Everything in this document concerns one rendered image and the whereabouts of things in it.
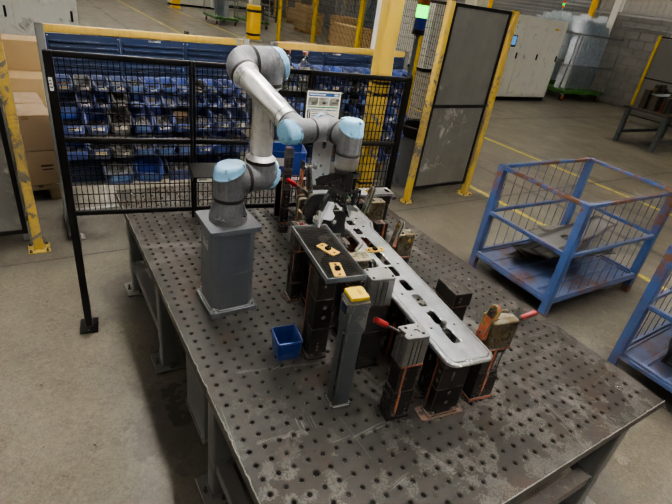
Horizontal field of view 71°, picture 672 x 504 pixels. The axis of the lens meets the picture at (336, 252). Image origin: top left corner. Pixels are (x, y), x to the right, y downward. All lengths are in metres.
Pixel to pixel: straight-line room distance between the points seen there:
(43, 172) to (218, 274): 3.07
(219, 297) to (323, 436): 0.73
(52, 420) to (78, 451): 0.24
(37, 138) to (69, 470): 2.95
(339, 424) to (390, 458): 0.20
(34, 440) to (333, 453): 1.53
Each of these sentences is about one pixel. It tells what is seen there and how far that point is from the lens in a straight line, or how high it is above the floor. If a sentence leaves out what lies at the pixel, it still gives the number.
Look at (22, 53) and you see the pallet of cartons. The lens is 6.34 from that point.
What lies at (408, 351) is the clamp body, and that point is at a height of 1.01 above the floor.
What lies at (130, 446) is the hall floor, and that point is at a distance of 2.53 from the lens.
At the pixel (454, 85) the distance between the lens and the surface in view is 5.20.
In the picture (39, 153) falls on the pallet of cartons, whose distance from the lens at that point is 4.74.
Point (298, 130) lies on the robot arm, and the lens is 1.43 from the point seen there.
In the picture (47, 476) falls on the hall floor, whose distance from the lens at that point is 2.53.
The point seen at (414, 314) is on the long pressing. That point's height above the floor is 1.00.
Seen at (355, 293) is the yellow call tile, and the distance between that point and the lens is 1.43.
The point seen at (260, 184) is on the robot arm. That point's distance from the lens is 1.87.
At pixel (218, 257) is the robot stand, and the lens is 1.90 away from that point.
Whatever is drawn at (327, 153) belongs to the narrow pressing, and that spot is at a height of 1.18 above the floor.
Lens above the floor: 1.95
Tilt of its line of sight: 29 degrees down
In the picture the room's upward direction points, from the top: 9 degrees clockwise
